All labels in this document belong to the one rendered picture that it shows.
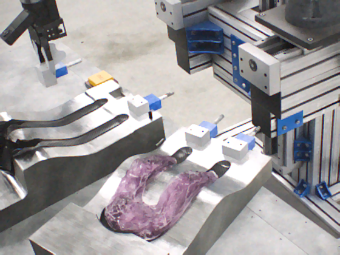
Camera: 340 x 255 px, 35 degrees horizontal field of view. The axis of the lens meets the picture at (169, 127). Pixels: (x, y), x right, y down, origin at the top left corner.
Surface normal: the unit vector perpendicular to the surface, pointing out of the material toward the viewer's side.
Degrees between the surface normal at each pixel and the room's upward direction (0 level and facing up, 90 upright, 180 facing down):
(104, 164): 90
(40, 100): 0
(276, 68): 90
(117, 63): 0
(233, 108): 0
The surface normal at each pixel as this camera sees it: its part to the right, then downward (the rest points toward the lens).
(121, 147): 0.58, 0.42
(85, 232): -0.12, -0.80
